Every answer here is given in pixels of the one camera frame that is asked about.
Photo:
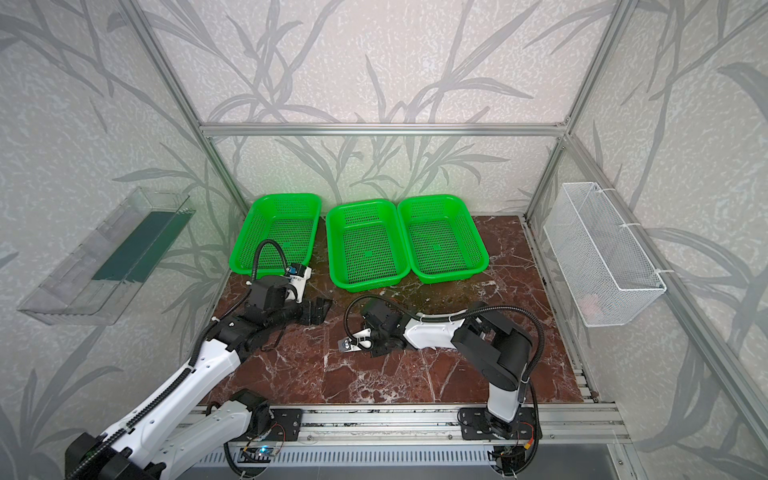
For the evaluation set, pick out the green plastic basket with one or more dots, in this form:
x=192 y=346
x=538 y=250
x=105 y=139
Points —
x=290 y=219
x=442 y=241
x=366 y=246

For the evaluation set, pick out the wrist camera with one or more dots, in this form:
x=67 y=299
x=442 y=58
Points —
x=359 y=341
x=298 y=276

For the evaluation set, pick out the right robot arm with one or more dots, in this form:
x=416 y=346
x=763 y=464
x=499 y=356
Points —
x=503 y=343

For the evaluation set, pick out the middle green plastic basket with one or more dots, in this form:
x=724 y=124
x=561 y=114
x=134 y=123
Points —
x=366 y=246

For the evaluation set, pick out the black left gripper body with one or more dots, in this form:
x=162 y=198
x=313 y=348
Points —
x=309 y=310

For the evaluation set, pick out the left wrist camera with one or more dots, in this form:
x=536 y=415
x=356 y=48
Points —
x=298 y=276

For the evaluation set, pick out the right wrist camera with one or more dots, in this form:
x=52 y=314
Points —
x=359 y=341

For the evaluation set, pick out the clear acrylic wall shelf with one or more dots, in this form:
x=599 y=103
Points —
x=98 y=280

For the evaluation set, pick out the white wire mesh basket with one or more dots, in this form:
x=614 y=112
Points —
x=609 y=275

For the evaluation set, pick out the right green plastic basket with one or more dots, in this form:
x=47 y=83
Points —
x=442 y=241

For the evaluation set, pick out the aluminium frame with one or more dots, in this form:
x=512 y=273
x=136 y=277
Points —
x=747 y=399

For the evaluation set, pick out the left green plastic basket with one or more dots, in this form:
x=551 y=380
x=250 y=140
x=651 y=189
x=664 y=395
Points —
x=290 y=219

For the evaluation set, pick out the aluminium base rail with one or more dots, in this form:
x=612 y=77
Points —
x=329 y=425

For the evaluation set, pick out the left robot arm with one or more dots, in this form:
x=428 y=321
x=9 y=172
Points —
x=219 y=350

